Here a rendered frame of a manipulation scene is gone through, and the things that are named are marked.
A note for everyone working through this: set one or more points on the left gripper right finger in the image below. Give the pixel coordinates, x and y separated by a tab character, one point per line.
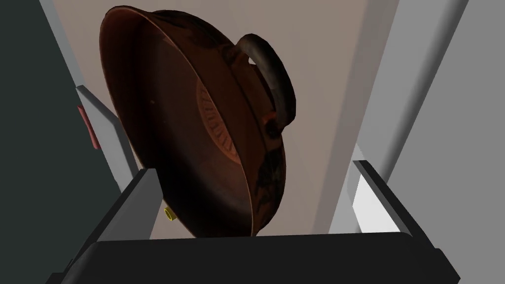
375	205

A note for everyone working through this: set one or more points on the red flat bar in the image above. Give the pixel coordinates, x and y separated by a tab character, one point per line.
89	127

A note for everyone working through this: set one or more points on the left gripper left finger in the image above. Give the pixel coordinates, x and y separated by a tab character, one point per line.
132	209

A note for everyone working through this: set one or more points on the small yellow cylinder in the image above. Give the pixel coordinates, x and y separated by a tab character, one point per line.
170	213

